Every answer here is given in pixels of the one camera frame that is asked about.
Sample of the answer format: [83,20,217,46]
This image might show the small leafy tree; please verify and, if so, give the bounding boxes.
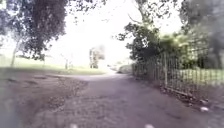
[88,44,107,70]

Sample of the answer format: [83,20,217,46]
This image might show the grey asphalt path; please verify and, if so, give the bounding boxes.
[19,72,224,128]

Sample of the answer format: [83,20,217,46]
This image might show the leafy trees and bushes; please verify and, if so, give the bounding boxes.
[116,0,224,71]

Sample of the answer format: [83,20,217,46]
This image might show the metal railing fence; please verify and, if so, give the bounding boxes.
[131,49,224,100]

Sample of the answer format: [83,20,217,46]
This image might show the large leafy tree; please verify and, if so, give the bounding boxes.
[0,0,108,68]

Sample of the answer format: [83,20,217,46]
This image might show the grass lawn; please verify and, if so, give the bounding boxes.
[0,54,108,76]

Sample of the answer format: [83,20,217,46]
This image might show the bare dirt ground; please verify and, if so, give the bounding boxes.
[0,73,90,128]

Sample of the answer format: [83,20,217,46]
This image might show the grass behind fence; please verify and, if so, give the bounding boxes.
[173,68,224,86]

